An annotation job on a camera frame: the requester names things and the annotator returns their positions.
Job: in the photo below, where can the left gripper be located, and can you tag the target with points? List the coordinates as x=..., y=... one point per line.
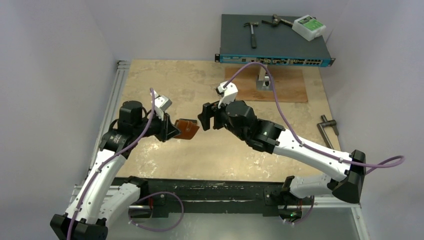
x=166, y=130

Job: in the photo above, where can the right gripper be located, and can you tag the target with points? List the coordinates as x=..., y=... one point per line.
x=214, y=114

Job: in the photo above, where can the brown leather card holder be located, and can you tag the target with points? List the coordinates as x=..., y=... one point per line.
x=188, y=128

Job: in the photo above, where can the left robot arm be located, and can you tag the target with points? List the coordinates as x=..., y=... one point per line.
x=89, y=215

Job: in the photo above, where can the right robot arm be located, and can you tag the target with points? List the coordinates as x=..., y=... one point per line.
x=343, y=173

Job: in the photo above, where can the silver metal stand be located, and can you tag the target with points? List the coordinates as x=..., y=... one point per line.
x=265, y=79

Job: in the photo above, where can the hammer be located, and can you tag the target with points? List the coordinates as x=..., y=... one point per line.
x=253, y=40

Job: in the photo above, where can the brown wooden board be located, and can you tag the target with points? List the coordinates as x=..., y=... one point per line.
x=289, y=85

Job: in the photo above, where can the black metal tool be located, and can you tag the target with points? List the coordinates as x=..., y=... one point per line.
x=277, y=20

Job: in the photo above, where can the white green box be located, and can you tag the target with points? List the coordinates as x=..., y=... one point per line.
x=308, y=27

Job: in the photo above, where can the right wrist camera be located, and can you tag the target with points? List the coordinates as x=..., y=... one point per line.
x=227, y=93

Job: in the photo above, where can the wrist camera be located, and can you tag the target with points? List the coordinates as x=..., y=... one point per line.
x=227, y=93
x=161, y=104

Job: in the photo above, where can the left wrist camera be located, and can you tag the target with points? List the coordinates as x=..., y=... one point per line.
x=161, y=104

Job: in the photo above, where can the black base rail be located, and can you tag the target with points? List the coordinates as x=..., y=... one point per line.
x=171, y=196

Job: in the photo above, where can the aluminium frame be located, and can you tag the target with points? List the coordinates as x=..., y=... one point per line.
x=119, y=77

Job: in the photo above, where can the blue network switch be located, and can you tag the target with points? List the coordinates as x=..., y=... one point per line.
x=279, y=46

